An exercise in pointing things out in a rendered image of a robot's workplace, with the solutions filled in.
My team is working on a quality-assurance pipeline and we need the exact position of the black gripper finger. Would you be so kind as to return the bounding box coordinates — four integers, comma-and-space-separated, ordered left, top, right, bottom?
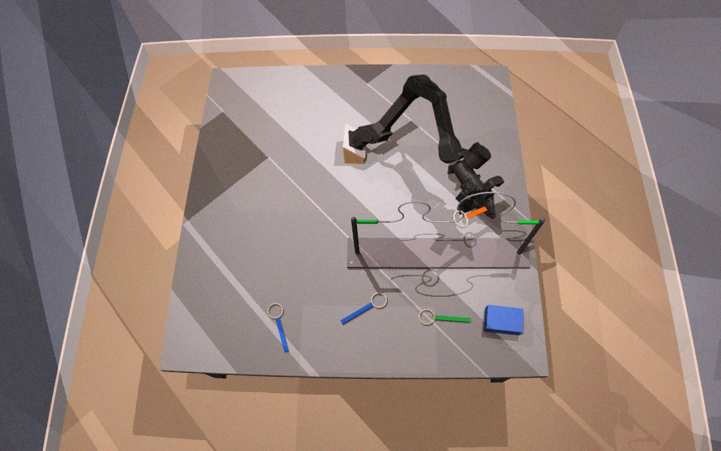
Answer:
470, 202, 494, 219
478, 194, 496, 218

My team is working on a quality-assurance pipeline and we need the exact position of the blue rectangular block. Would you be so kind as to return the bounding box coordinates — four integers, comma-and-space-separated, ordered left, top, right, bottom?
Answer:
483, 305, 524, 335

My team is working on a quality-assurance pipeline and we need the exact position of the grey loop with green handle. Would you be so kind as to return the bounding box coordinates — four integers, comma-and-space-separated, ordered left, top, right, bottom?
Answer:
418, 309, 470, 325

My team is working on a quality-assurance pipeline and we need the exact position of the blue handle with beige ring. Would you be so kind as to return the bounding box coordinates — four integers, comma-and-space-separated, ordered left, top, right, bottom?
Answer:
267, 303, 289, 353
341, 293, 388, 324

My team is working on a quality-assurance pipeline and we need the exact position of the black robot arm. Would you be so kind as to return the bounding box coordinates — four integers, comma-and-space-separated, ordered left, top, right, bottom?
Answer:
348, 75, 492, 202

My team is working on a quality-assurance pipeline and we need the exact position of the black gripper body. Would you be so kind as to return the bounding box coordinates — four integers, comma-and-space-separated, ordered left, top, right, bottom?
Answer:
459, 173, 504, 213

